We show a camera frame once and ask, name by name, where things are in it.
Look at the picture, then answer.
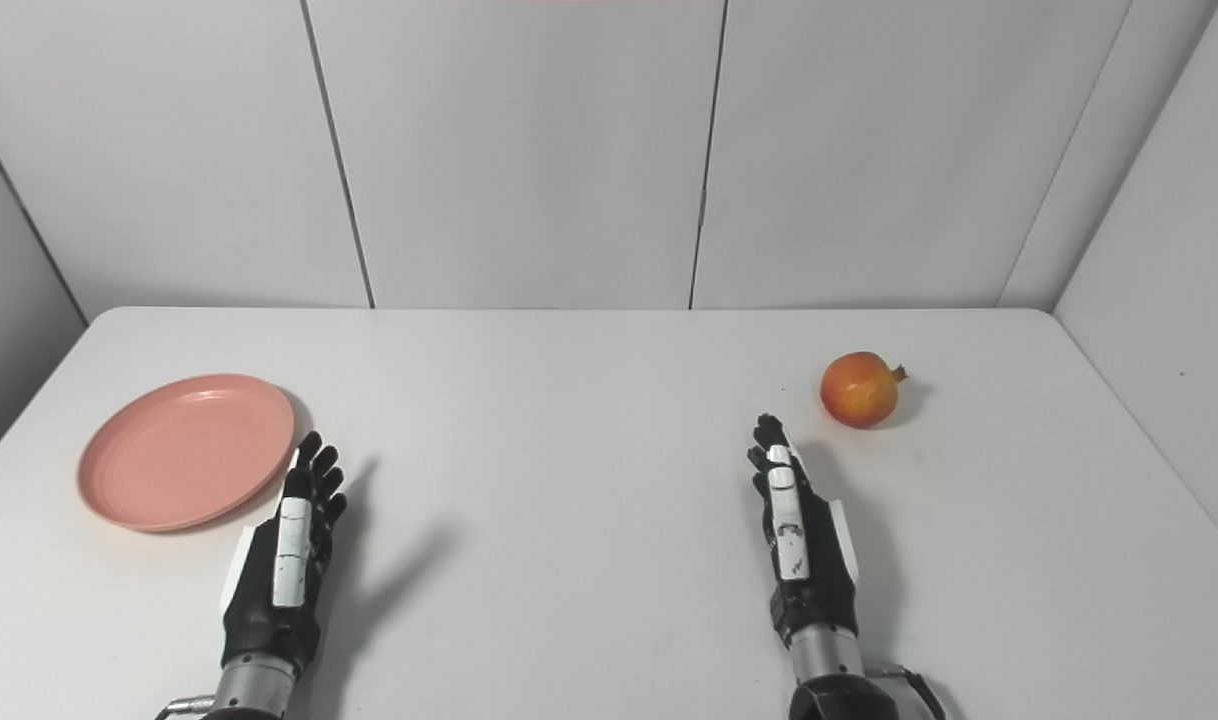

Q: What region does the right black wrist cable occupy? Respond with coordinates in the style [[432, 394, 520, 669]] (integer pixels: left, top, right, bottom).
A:
[[864, 662, 949, 720]]

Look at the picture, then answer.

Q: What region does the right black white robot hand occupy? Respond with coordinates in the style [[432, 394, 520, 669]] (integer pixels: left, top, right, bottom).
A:
[[746, 413, 861, 647]]

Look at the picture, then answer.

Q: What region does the pink round plate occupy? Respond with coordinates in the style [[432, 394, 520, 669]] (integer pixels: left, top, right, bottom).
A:
[[77, 374, 297, 533]]

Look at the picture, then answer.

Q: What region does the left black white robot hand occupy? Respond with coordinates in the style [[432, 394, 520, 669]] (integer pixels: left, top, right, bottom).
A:
[[220, 431, 349, 672]]

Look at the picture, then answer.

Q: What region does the red yellow pomegranate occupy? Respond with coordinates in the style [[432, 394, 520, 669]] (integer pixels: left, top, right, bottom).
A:
[[820, 351, 910, 430]]

